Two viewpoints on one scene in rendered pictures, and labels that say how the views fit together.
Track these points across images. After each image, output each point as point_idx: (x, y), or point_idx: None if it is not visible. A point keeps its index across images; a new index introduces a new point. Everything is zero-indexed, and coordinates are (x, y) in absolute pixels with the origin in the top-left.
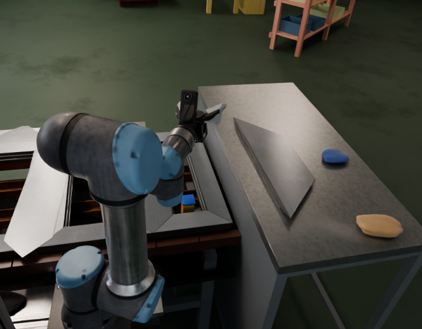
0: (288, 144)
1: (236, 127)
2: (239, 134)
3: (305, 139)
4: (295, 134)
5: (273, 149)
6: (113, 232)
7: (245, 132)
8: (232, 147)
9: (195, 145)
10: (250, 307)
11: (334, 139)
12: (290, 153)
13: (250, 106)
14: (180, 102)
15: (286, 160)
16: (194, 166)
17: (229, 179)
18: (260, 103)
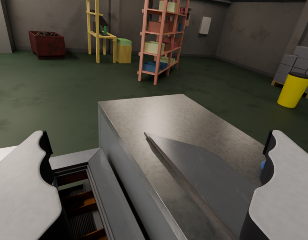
0: (223, 161)
1: (151, 145)
2: (157, 154)
3: (230, 149)
4: (215, 144)
5: (211, 172)
6: None
7: (166, 151)
8: (156, 177)
9: (101, 167)
10: None
11: (254, 145)
12: (233, 175)
13: (156, 117)
14: (19, 147)
15: (236, 188)
16: (103, 200)
17: (159, 227)
18: (164, 114)
